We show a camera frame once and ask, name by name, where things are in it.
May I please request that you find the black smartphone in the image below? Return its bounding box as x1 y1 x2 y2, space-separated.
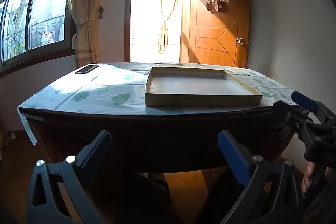
75 64 99 75

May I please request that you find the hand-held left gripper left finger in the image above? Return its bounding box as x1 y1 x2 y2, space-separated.
25 130 113 224

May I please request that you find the beige cardboard tray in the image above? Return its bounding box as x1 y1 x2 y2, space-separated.
144 67 263 107

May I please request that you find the yellow patterned curtain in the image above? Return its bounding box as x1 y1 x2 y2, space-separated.
64 0 116 68

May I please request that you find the dark framed window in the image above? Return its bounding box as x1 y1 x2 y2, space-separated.
0 0 75 72

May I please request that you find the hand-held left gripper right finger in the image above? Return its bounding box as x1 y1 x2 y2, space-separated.
217 130 305 224

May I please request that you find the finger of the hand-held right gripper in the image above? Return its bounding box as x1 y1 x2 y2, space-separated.
272 101 323 140
291 91 336 125

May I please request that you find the cloud print plastic tablecloth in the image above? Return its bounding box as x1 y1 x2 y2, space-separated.
17 62 302 147

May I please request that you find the sheer yellow doorway curtain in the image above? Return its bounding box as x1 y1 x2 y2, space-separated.
157 0 181 54

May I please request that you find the dark wooden table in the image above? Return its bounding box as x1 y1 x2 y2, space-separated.
18 61 305 174

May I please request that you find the person's right hand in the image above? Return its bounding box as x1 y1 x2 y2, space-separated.
301 161 319 194

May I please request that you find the wooden door frame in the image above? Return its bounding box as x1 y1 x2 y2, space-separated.
125 0 195 63

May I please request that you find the orange wooden door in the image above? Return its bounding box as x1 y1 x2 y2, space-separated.
179 0 250 69

